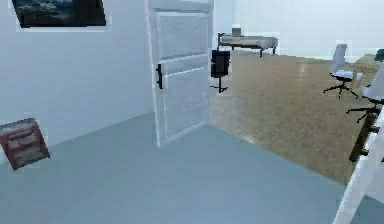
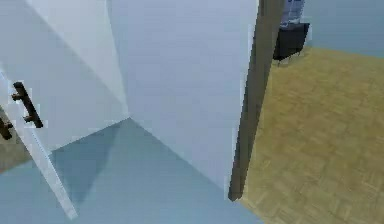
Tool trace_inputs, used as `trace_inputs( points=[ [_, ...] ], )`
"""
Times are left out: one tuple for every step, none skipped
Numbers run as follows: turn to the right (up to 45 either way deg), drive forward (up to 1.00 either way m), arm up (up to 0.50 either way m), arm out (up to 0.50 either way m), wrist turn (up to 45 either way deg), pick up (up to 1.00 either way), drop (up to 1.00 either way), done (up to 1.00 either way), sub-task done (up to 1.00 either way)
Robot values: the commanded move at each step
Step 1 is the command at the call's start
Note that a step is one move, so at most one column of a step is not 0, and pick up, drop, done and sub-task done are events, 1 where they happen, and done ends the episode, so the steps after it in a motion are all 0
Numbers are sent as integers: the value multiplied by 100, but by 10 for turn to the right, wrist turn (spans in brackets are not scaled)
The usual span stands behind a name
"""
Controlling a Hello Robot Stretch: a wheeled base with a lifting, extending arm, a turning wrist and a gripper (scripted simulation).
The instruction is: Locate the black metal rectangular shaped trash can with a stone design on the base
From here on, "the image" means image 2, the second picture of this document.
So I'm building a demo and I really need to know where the pale blue patterned object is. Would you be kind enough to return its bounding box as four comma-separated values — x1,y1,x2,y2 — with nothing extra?
280,0,306,28

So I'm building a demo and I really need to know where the black cabinet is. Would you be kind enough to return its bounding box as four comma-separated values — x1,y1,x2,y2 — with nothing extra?
272,22,311,66

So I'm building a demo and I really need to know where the black door handle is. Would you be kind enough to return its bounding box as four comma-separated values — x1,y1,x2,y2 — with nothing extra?
0,117,14,141
11,81,45,129

